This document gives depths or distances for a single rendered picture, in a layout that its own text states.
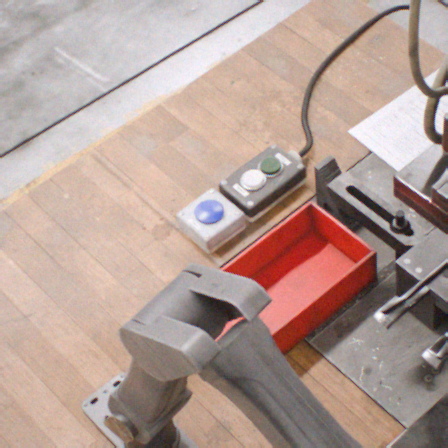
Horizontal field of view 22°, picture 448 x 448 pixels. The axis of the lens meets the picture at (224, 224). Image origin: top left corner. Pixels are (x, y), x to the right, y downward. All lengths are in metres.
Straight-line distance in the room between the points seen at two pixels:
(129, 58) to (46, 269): 1.66
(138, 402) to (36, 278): 0.41
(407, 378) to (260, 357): 0.48
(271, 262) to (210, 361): 0.58
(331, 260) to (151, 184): 0.29
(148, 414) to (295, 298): 0.34
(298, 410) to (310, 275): 0.54
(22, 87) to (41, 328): 1.71
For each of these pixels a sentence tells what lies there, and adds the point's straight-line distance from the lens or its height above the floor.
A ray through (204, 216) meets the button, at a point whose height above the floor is 0.94.
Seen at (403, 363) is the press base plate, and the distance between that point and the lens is 1.44.
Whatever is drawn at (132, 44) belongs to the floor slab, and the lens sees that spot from 3.23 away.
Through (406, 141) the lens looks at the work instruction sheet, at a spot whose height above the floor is 0.90.
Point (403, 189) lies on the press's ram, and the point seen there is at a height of 1.13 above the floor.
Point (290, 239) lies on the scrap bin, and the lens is 1.53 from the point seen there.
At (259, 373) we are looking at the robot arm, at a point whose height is 1.29.
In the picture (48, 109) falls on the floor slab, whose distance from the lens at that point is 3.10.
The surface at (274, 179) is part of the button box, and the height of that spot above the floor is 0.93.
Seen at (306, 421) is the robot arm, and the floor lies 1.26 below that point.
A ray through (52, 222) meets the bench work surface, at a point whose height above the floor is 0.90.
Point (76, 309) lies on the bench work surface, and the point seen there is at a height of 0.90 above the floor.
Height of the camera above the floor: 2.13
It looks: 51 degrees down
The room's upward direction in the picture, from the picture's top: 10 degrees counter-clockwise
